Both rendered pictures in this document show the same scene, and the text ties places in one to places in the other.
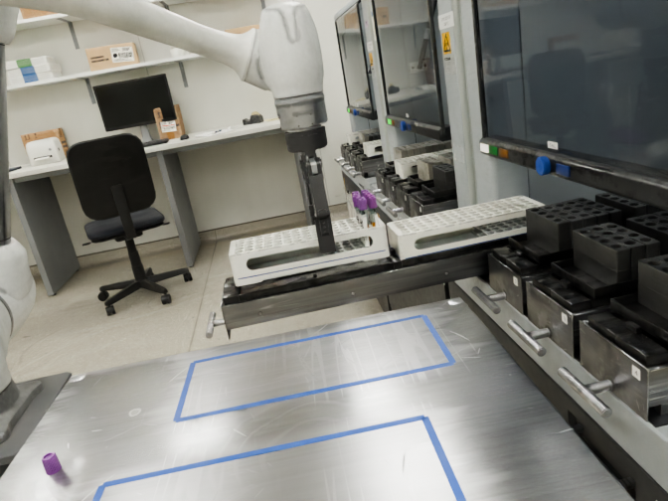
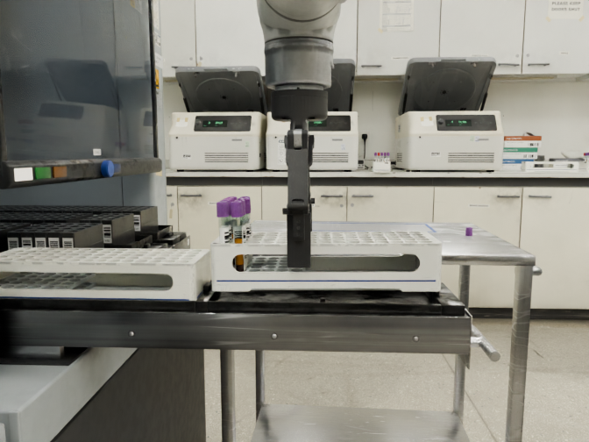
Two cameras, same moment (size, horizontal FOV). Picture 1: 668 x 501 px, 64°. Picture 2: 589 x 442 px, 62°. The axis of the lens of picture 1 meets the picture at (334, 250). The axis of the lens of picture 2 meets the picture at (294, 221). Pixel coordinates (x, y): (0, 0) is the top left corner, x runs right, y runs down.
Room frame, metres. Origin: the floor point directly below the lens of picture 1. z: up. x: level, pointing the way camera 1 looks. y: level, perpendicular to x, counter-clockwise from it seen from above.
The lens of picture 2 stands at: (1.67, 0.09, 1.01)
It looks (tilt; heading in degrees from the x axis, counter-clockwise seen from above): 8 degrees down; 188
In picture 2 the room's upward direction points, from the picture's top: straight up
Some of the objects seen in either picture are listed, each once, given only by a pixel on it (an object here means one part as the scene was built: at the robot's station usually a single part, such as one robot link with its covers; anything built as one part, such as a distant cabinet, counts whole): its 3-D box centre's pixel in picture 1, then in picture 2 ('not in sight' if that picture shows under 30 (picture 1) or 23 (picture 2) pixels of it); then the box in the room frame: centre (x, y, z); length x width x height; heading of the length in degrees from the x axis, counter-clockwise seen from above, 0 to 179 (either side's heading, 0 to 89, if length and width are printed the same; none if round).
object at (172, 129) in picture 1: (170, 122); not in sight; (4.28, 1.06, 1.02); 0.22 x 0.17 x 0.24; 5
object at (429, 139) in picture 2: not in sight; (445, 116); (-1.65, 0.63, 1.25); 0.62 x 0.56 x 0.69; 4
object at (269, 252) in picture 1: (308, 248); (324, 259); (1.00, 0.05, 0.86); 0.30 x 0.10 x 0.06; 95
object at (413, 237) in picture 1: (464, 229); (99, 276); (1.03, -0.27, 0.83); 0.30 x 0.10 x 0.06; 95
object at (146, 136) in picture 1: (139, 111); not in sight; (4.22, 1.24, 1.13); 0.54 x 0.18 x 0.46; 89
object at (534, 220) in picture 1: (547, 231); (84, 245); (0.89, -0.37, 0.85); 0.12 x 0.02 x 0.06; 5
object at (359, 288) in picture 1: (382, 271); (226, 315); (1.02, -0.09, 0.78); 0.73 x 0.14 x 0.09; 95
